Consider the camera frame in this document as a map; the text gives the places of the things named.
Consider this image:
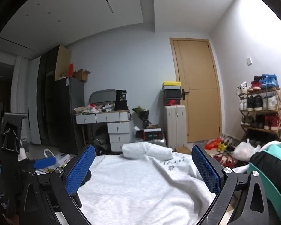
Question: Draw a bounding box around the grey shoe box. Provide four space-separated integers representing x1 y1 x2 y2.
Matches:
163 90 181 98

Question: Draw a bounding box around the white plastic bag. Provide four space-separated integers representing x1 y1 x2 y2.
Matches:
231 138 262 162

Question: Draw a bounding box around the light grey floral sweatshirt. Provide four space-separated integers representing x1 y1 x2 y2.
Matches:
71 142 225 225

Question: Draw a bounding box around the black garment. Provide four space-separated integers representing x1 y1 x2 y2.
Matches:
249 151 281 194

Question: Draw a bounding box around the flat cardboard box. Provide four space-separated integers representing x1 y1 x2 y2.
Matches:
174 146 193 155

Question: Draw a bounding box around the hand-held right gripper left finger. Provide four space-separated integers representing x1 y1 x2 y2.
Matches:
20 144 96 225

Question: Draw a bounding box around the wooden door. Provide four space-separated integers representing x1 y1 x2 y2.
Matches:
170 37 223 144

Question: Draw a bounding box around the white desk with drawers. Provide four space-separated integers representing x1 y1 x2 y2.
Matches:
75 110 135 153

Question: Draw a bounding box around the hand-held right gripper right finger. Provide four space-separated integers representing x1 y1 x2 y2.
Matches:
191 145 271 225

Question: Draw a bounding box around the black and red box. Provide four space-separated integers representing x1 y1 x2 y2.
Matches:
142 128 165 141

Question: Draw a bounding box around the white upright suitcase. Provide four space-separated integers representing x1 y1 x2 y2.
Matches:
164 105 188 149

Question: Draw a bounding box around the dark green bouquet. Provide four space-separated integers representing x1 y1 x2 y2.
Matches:
132 106 151 121

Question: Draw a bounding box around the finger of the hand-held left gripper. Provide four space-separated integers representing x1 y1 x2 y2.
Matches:
26 157 57 176

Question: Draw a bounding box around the white curtain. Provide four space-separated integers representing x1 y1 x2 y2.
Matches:
12 56 42 146

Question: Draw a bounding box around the orange plastic bag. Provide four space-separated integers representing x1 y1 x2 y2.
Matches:
204 138 222 150

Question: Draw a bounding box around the teal garment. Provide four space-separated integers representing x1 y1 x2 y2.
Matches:
247 142 281 221

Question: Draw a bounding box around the wooden shoe rack with shoes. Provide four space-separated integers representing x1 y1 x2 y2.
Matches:
235 73 281 132

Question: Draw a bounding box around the black paper bag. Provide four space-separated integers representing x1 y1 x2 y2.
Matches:
114 89 129 111

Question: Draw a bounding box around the dark wardrobe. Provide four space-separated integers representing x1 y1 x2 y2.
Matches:
36 45 72 146

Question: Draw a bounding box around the desk clutter pile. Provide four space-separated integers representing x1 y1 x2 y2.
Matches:
74 103 115 115

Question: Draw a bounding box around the silver suitcase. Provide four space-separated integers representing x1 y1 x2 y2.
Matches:
151 139 167 148

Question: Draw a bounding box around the black fridge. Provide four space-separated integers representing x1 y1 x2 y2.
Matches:
53 76 85 155

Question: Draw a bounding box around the black shoe box red logo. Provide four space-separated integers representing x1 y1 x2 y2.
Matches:
164 97 181 106

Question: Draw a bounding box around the open cardboard box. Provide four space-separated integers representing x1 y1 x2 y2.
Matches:
73 69 91 83

